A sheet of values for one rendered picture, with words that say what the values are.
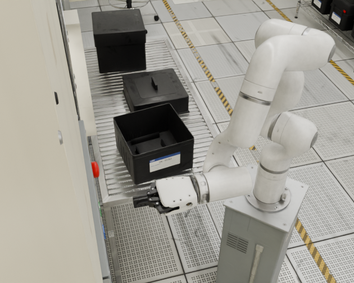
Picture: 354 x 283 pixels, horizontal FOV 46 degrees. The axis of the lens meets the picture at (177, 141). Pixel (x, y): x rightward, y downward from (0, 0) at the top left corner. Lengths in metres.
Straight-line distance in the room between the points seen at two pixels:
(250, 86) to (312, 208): 1.82
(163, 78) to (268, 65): 1.21
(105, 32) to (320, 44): 1.44
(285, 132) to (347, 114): 2.20
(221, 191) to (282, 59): 0.38
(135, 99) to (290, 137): 0.89
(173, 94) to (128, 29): 0.49
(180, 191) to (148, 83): 1.13
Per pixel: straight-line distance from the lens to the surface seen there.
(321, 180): 3.02
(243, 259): 1.97
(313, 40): 1.19
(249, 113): 1.11
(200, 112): 2.17
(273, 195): 1.72
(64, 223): 0.17
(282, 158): 1.55
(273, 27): 1.25
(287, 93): 1.35
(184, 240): 2.55
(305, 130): 1.48
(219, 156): 1.25
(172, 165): 1.80
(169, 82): 2.21
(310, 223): 2.75
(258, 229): 1.77
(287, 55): 1.13
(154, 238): 2.55
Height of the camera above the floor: 2.09
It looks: 42 degrees down
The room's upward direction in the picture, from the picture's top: 1 degrees clockwise
